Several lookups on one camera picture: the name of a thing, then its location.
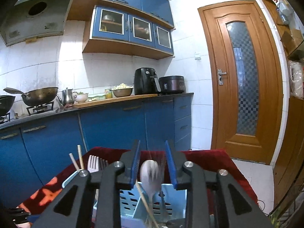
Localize cream chopstick behind knife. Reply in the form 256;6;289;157
77;145;85;170

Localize steel bowl with food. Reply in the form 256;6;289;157
112;83;133;97

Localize light blue chopsticks box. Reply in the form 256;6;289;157
61;169;188;228

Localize blue upper glass cabinets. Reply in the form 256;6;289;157
82;6;174;60

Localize steel fork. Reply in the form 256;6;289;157
159;190;168;221

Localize red floral blanket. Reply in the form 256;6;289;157
18;147;258;215

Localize white plastic bag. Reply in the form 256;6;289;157
288;60;303;99

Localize white bowl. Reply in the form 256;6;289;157
75;93;88;104

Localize beige plastic fork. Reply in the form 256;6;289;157
87;155;109;173

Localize beige plastic spoon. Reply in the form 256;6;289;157
140;160;161;209

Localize gas stove grate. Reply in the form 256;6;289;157
26;101;54;116

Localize glass jar yellow contents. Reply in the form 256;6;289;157
105;89;112;99

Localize wooden cutting board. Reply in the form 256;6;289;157
73;94;158;109

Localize steel wok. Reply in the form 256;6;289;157
4;87;58;107

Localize wooden shelf unit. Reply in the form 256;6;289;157
257;0;304;210

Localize dark rice cooker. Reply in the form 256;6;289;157
159;76;185;95

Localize wooden door with glass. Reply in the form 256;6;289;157
198;0;283;164

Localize black air fryer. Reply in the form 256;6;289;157
134;67;161;95

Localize steel kettle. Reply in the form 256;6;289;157
56;88;75;107

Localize grey range hood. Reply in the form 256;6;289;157
1;0;73;46

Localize black pan far left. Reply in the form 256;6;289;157
0;95;15;117

